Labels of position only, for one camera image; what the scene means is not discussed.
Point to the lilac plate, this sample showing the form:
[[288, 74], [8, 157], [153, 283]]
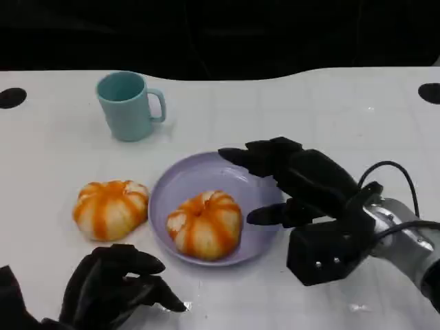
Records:
[[209, 175]]

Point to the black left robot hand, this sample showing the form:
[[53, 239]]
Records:
[[99, 288]]

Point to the pale green mug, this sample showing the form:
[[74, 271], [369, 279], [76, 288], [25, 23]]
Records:
[[126, 110]]

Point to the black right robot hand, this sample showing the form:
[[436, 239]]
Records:
[[309, 182]]

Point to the orange white toy bread roll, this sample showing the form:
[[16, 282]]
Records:
[[110, 209], [204, 225]]

